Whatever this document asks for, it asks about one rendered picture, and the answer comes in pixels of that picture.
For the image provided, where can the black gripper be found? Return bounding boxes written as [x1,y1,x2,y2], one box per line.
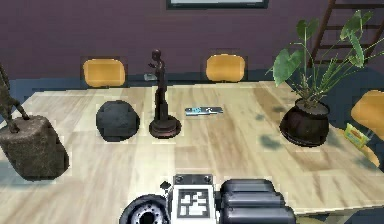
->
[119,194,171,224]

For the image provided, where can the dark brown figure statue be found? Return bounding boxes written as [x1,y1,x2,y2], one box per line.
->
[148,49,183,140]

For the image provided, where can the brown statue on rough block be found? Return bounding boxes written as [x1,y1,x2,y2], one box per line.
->
[0,63,70,182]

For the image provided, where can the light wooden table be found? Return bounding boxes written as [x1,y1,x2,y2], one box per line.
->
[0,80,384,224]

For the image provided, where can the black round ball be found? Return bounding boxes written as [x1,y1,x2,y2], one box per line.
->
[95,99,141,143]

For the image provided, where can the blue grey remote control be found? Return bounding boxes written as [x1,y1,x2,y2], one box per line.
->
[184,106,225,117]

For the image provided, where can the orange chair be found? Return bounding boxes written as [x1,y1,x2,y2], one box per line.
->
[350,89,384,141]
[205,53,247,84]
[82,58,127,89]

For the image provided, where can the green plant in dark pot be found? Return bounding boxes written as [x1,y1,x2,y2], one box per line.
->
[265,9,384,148]

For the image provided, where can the yellow green box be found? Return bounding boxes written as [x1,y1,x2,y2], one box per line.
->
[343,122,371,150]

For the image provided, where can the brown wooden ladder shelf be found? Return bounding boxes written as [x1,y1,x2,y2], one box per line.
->
[307,0,384,69]

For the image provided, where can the framed wall picture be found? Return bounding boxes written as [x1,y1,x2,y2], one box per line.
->
[166,0,270,10]

